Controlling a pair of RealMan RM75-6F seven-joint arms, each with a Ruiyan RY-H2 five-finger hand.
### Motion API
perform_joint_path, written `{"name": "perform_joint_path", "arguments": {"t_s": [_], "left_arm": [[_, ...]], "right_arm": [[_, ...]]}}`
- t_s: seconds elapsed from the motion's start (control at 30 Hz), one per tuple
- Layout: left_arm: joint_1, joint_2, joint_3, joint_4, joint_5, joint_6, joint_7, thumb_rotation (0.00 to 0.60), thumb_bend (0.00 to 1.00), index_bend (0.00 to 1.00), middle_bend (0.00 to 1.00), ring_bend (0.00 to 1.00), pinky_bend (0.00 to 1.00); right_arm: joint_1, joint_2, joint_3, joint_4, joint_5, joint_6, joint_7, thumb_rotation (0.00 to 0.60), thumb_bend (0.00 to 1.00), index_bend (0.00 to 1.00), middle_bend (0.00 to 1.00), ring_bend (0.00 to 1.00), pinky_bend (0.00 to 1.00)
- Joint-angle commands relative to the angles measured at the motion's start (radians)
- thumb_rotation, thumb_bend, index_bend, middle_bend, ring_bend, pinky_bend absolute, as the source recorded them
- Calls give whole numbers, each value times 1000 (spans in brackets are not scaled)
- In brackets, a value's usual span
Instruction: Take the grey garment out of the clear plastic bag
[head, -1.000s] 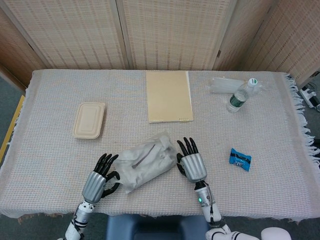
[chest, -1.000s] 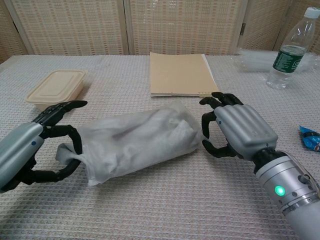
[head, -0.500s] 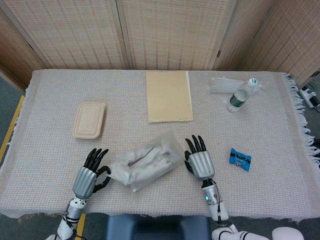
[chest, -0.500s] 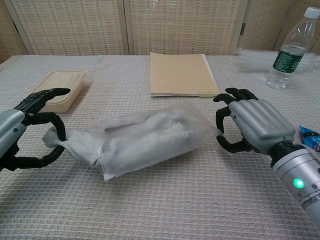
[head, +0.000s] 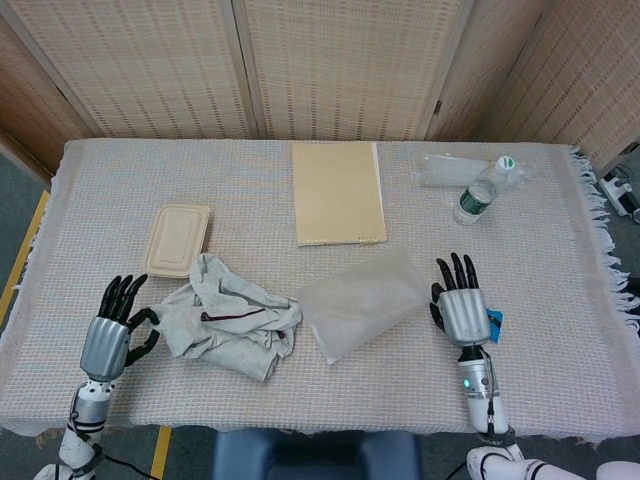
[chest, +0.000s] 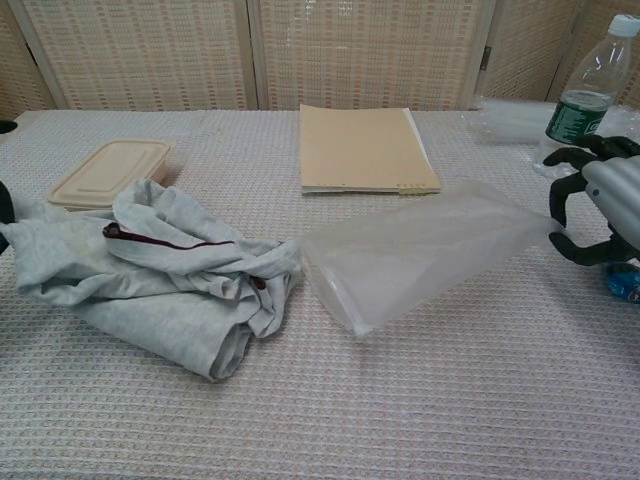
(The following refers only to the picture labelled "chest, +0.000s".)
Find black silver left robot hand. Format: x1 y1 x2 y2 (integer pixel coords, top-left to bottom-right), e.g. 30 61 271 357
0 118 17 254

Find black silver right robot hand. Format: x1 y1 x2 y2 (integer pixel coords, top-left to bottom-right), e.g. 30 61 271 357
542 134 640 269

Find grey garment with maroon trim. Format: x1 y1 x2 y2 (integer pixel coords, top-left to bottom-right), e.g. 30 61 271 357
0 177 305 384

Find transparent plastic zip bag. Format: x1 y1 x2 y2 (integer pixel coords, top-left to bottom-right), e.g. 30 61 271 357
299 179 569 337

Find clear water bottle green label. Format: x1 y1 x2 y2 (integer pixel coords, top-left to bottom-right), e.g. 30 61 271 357
532 13 636 176

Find blue snack wrapper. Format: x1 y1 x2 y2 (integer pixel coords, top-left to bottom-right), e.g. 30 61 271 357
604 259 640 306

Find beige lidded food container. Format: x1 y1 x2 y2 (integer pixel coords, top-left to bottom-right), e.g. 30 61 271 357
47 139 175 214

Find clear plastic sheet stack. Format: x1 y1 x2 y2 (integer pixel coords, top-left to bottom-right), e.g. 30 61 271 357
462 97 640 146

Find woven folding screen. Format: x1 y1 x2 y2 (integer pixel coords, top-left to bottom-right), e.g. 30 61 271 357
0 0 640 114

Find tan paper folder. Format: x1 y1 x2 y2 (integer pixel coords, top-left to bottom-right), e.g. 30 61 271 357
298 103 443 197

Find white woven tablecloth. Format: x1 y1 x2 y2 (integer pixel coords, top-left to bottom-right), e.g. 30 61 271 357
0 107 640 480

